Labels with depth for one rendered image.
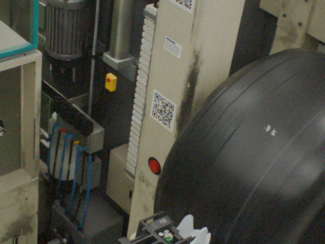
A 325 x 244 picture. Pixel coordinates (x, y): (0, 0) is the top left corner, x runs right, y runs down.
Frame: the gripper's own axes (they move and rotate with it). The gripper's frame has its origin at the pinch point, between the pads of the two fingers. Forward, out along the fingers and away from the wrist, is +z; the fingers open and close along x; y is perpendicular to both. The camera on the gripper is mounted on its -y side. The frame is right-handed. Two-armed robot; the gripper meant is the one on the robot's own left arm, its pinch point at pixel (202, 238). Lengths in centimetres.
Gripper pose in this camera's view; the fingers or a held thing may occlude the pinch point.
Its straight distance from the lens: 115.0
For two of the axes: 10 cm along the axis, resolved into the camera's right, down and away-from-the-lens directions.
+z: 7.2, -2.1, 6.7
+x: -6.6, -5.0, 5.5
